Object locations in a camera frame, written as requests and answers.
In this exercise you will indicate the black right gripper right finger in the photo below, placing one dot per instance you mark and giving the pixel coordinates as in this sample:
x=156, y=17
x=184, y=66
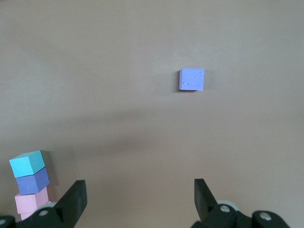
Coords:
x=206, y=204

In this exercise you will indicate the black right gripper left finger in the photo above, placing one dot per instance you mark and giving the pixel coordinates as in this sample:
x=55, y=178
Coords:
x=71, y=204

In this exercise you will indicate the purple foam block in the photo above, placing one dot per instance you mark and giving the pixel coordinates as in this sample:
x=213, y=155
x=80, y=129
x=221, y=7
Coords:
x=31, y=184
x=192, y=79

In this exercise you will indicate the cyan foam block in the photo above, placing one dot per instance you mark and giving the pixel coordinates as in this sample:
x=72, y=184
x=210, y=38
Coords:
x=23, y=165

